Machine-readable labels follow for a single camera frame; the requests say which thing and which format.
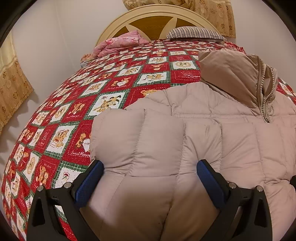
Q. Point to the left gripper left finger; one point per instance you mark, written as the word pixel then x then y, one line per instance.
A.
pixel 43 221

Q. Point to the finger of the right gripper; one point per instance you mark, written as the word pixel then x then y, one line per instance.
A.
pixel 292 184

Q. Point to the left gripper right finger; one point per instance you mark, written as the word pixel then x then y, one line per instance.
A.
pixel 243 213

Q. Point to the beige quilted puffer jacket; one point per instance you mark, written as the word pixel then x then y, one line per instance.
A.
pixel 233 117

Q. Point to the red teddy bear bedspread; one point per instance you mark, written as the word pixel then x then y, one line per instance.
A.
pixel 54 147

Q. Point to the red cloth at bedside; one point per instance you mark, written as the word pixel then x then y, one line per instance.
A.
pixel 233 46

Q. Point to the floral folded cloth pile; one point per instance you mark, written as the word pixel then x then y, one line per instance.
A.
pixel 85 59

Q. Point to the striped pillow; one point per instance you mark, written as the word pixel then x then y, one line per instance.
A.
pixel 189 32

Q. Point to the window right gold curtain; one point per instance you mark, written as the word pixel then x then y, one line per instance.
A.
pixel 218 13

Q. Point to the window gold curtain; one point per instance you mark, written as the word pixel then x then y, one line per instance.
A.
pixel 218 13
pixel 131 4

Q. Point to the pink folded blanket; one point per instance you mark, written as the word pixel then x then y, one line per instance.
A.
pixel 117 44

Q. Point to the window left gold curtain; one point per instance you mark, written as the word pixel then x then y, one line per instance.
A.
pixel 131 4

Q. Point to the cream arched wooden headboard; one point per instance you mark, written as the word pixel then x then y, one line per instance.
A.
pixel 154 21

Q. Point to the left wall gold curtain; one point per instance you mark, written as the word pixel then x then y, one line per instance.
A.
pixel 14 85

